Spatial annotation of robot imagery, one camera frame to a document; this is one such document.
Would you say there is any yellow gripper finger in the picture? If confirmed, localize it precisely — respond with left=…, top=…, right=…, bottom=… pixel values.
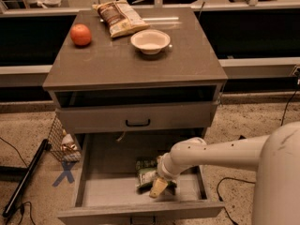
left=149, top=177, right=168, bottom=198

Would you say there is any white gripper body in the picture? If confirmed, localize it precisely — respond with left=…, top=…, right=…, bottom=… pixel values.
left=157, top=154, right=181, bottom=180

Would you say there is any green jalapeno chip bag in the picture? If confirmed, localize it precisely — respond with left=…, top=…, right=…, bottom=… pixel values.
left=135, top=157, right=178, bottom=190

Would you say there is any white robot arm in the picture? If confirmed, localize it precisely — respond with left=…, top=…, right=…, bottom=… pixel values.
left=150, top=122, right=300, bottom=225

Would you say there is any open grey lower drawer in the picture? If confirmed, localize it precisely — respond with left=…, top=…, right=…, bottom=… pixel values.
left=58, top=129, right=223, bottom=225

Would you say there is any closed grey upper drawer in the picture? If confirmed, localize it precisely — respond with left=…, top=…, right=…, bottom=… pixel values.
left=56, top=102, right=218, bottom=134

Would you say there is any grey drawer cabinet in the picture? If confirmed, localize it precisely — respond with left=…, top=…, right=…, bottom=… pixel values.
left=42, top=7, right=229, bottom=136

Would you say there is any brown chip bag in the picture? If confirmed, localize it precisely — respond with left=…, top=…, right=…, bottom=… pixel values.
left=92, top=0, right=149, bottom=38

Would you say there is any blue tape cross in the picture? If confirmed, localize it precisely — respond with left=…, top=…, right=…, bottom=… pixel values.
left=52, top=161, right=75, bottom=187

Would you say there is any black bar left floor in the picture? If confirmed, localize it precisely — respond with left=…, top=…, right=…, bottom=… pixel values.
left=2, top=139, right=49, bottom=218

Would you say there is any white paper bowl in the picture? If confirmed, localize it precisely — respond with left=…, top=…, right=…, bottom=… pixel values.
left=130, top=29, right=171, bottom=55

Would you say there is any orange fruit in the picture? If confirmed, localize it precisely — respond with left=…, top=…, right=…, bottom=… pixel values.
left=70, top=23, right=92, bottom=46

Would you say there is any black floor cable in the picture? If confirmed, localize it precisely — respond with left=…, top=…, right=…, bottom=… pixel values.
left=216, top=176, right=257, bottom=225
left=0, top=136, right=37, bottom=225

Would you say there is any wire mesh basket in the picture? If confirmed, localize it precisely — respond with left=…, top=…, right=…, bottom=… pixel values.
left=48, top=117, right=81, bottom=162

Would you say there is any left black floor cable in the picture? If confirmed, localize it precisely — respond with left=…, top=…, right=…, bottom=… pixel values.
left=0, top=136, right=37, bottom=225

